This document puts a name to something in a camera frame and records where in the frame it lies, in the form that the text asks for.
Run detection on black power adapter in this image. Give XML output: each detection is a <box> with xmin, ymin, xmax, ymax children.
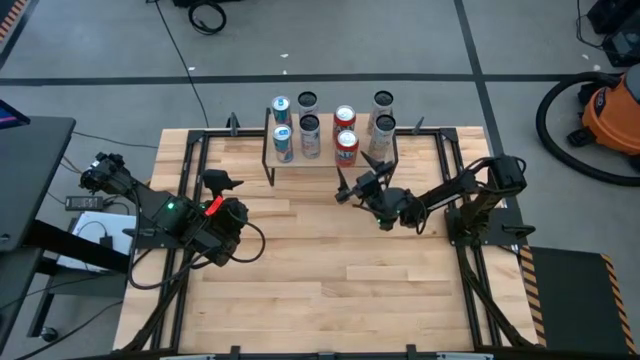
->
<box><xmin>64</xmin><ymin>195</ymin><xmax>105</xmax><ymax>212</ymax></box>

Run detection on wooden shelf black metal frame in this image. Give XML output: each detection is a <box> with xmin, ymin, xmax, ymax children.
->
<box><xmin>262</xmin><ymin>106</ymin><xmax>401</xmax><ymax>187</ymax></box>

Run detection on orange black striped mat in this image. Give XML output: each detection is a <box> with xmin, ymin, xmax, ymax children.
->
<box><xmin>0</xmin><ymin>0</ymin><xmax>31</xmax><ymax>41</ymax></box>

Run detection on black equipment box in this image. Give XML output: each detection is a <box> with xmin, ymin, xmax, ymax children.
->
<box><xmin>585</xmin><ymin>0</ymin><xmax>640</xmax><ymax>34</ymax></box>

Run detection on monitor with purple screen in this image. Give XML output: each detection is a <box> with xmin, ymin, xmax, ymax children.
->
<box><xmin>0</xmin><ymin>98</ymin><xmax>31</xmax><ymax>130</ymax></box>

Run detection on black sleeved cable bundle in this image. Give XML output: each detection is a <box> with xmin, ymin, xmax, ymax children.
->
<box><xmin>119</xmin><ymin>247</ymin><xmax>194</xmax><ymax>354</ymax></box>
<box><xmin>457</xmin><ymin>247</ymin><xmax>531</xmax><ymax>349</ymax></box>

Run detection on white flat board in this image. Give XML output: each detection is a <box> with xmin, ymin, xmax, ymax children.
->
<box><xmin>57</xmin><ymin>210</ymin><xmax>139</xmax><ymax>274</ymax></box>

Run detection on white slim beverage can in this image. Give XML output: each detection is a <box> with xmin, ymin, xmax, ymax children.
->
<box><xmin>298</xmin><ymin>113</ymin><xmax>322</xmax><ymax>160</ymax></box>
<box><xmin>367</xmin><ymin>89</ymin><xmax>395</xmax><ymax>135</ymax></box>
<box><xmin>368</xmin><ymin>114</ymin><xmax>398</xmax><ymax>162</ymax></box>
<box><xmin>296</xmin><ymin>90</ymin><xmax>319</xmax><ymax>117</ymax></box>

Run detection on black desk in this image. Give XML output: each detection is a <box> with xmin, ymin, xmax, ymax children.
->
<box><xmin>0</xmin><ymin>115</ymin><xmax>77</xmax><ymax>254</ymax></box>

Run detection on thin black cable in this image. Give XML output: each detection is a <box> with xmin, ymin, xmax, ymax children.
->
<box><xmin>71</xmin><ymin>130</ymin><xmax>160</xmax><ymax>150</ymax></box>

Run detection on blue slim energy drink can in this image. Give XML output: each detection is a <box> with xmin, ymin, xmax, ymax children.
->
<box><xmin>270</xmin><ymin>95</ymin><xmax>293</xmax><ymax>129</ymax></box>
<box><xmin>272</xmin><ymin>123</ymin><xmax>295</xmax><ymax>164</ymax></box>

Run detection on black desk leg frame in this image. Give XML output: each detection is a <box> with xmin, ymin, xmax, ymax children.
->
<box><xmin>0</xmin><ymin>219</ymin><xmax>134</xmax><ymax>346</ymax></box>

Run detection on black aluminium table frame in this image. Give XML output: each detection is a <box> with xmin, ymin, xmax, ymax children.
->
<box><xmin>117</xmin><ymin>127</ymin><xmax>539</xmax><ymax>360</ymax></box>

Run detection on black mat hazard stripes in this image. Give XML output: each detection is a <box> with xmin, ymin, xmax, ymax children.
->
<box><xmin>517</xmin><ymin>244</ymin><xmax>639</xmax><ymax>356</ymax></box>

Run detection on orange shop vacuum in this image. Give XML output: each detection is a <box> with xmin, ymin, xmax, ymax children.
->
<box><xmin>534</xmin><ymin>70</ymin><xmax>640</xmax><ymax>188</ymax></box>
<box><xmin>567</xmin><ymin>63</ymin><xmax>640</xmax><ymax>169</ymax></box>

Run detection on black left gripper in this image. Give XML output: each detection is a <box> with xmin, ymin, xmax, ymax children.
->
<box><xmin>192</xmin><ymin>168</ymin><xmax>250</xmax><ymax>268</ymax></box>

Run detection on red Fanta soda can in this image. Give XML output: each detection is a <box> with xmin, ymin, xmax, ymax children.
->
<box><xmin>334</xmin><ymin>129</ymin><xmax>360</xmax><ymax>169</ymax></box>
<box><xmin>333</xmin><ymin>104</ymin><xmax>357</xmax><ymax>136</ymax></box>

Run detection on red tape tag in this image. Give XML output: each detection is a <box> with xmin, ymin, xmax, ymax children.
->
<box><xmin>203</xmin><ymin>195</ymin><xmax>225</xmax><ymax>218</ymax></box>

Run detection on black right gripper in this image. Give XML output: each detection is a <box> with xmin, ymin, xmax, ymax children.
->
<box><xmin>334</xmin><ymin>149</ymin><xmax>422</xmax><ymax>232</ymax></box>

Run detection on coiled black cable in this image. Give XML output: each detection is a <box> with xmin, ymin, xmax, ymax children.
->
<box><xmin>187</xmin><ymin>0</ymin><xmax>229</xmax><ymax>36</ymax></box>

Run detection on long black cable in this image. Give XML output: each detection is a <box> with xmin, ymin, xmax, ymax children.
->
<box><xmin>152</xmin><ymin>0</ymin><xmax>211</xmax><ymax>129</ymax></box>

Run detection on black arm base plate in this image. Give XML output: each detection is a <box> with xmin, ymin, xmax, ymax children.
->
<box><xmin>122</xmin><ymin>224</ymin><xmax>204</xmax><ymax>250</ymax></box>
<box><xmin>444</xmin><ymin>207</ymin><xmax>536</xmax><ymax>247</ymax></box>

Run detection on black equipment case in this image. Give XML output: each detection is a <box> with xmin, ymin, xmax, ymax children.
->
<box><xmin>602</xmin><ymin>24</ymin><xmax>640</xmax><ymax>69</ymax></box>

